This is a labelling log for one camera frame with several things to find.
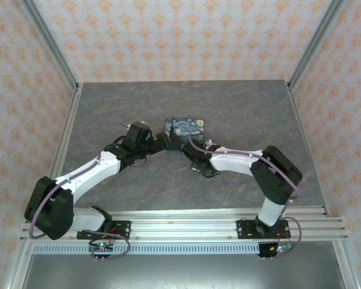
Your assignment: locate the starry night painted tin box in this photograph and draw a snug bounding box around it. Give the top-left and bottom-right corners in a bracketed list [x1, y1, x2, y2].
[164, 117, 206, 151]

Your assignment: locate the left circuit board with LEDs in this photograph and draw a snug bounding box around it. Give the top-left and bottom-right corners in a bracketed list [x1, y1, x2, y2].
[88, 240, 115, 257]

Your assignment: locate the circuit board with leds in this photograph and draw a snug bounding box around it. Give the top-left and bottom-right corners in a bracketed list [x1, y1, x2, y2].
[258, 240, 295, 258]
[88, 240, 115, 257]

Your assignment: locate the grey metal panel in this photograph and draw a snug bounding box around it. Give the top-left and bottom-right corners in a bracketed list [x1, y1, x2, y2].
[19, 254, 350, 289]

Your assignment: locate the right circuit board with LEDs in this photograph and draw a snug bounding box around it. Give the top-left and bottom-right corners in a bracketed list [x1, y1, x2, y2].
[258, 240, 295, 258]

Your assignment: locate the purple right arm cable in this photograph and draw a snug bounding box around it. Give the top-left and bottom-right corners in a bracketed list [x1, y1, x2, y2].
[187, 129, 304, 260]

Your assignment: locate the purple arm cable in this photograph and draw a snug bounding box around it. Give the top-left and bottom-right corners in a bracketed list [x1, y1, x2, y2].
[187, 129, 304, 260]
[29, 117, 132, 261]

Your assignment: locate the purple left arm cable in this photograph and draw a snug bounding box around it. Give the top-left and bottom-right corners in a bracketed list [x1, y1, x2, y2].
[29, 117, 132, 261]

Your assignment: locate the narrow aluminium cross rail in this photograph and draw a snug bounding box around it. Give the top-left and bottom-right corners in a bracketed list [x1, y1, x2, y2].
[73, 206, 332, 219]

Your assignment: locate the aluminium table side rail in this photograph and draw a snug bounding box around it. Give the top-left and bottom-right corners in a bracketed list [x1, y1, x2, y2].
[49, 82, 84, 181]
[286, 81, 332, 217]

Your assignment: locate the wide aluminium cross rail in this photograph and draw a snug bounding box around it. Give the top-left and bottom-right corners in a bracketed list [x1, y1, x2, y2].
[19, 218, 349, 242]

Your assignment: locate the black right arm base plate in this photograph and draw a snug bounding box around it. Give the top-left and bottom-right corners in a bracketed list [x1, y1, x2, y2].
[236, 219, 289, 240]

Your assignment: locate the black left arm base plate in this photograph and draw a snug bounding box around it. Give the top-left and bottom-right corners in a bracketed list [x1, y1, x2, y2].
[76, 220, 132, 241]

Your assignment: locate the slotted grey cable duct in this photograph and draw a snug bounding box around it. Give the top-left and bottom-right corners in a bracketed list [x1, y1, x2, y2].
[32, 243, 292, 256]

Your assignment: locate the aluminium frame post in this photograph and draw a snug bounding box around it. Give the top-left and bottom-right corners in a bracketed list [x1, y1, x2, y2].
[287, 0, 347, 91]
[19, 0, 80, 91]

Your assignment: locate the aluminium frame leg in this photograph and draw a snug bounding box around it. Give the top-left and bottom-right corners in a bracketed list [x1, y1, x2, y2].
[332, 240, 361, 289]
[4, 240, 34, 289]

